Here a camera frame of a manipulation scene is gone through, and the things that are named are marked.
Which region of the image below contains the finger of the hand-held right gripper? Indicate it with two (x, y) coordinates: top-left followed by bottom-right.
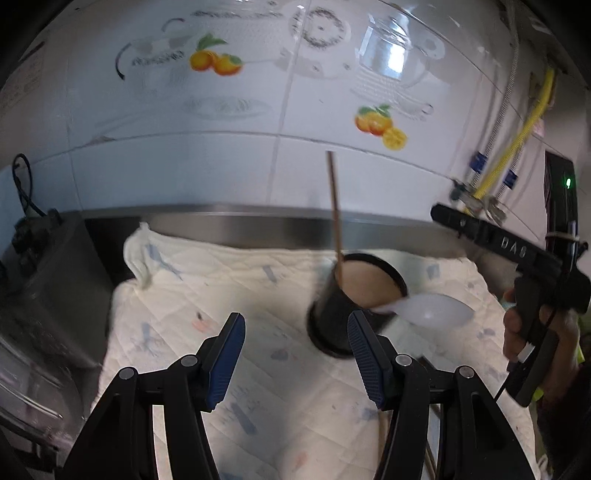
(431, 204), (498, 253)

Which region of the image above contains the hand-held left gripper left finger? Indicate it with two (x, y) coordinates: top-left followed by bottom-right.
(62, 312), (247, 480)

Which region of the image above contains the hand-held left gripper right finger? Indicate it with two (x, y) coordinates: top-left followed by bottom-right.
(346, 309), (536, 480)

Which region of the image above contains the black utensil holder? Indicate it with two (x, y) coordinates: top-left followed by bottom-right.
(307, 252), (410, 359)

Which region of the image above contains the white plastic spoon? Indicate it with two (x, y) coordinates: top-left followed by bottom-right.
(369, 294), (475, 330)

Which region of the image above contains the person's right forearm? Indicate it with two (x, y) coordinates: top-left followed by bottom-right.
(531, 344), (591, 480)

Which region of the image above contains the person's right hand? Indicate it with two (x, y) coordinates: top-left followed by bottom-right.
(502, 288), (584, 394)

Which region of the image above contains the metal valve with teal knob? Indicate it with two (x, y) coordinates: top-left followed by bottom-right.
(450, 178), (477, 209)

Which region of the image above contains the plain metal valve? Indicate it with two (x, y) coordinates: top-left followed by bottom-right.
(478, 194), (509, 227)

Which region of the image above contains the white quilted printed cloth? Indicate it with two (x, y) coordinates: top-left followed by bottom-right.
(98, 222), (546, 480)

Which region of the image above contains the black kitchen appliance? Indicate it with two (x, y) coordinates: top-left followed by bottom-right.
(0, 209), (115, 464)

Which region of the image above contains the yellow corrugated hose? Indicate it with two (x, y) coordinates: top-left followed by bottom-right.
(463, 68), (556, 217)

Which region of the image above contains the metal braided hose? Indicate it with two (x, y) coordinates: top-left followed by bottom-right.
(475, 11), (522, 160)

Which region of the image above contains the black power cable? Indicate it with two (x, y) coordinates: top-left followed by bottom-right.
(11, 153), (52, 219)

